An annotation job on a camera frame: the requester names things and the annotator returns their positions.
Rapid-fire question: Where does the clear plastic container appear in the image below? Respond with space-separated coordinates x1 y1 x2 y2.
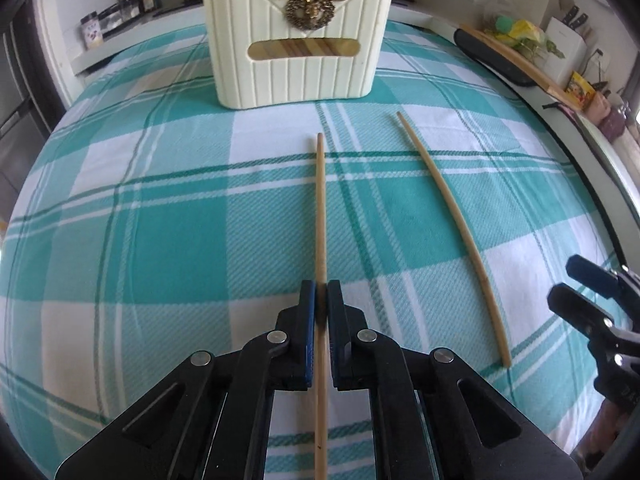
98 4 124 31

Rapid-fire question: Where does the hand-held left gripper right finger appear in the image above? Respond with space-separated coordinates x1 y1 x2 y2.
326 279 583 480

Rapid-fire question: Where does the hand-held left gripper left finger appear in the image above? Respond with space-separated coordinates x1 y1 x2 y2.
54 280 317 480

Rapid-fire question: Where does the cream ribbed utensil holder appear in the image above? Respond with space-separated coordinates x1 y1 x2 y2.
201 0 392 111

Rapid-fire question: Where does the person's right forearm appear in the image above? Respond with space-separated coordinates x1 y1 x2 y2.
585 396 628 473

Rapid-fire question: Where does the wooden cutting board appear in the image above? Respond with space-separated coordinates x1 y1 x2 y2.
459 24 582 112

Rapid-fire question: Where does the yellow snack packet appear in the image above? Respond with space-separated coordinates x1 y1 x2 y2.
565 71 597 109

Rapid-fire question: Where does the teal plaid tablecloth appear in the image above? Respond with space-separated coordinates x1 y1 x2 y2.
0 20 632 480

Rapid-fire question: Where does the white kitchen counter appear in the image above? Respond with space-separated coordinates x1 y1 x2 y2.
70 0 211 78

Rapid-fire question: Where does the white knife block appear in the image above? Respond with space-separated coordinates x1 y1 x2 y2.
542 5 589 79

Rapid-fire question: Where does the wooden chopstick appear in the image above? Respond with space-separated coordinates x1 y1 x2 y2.
396 111 513 369
314 132 331 480

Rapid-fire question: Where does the plastic bag with green items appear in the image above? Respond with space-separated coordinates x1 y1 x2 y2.
482 0 557 57

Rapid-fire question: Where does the black oval tray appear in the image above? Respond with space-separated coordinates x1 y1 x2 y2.
454 27 539 87

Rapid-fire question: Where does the dark grey refrigerator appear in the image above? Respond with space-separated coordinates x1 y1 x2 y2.
0 25 52 211

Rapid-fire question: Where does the purple pouch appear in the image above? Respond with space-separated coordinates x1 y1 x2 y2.
597 92 632 142

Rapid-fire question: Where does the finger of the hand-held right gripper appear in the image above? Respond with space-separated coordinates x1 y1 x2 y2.
546 283 617 342
566 254 627 302

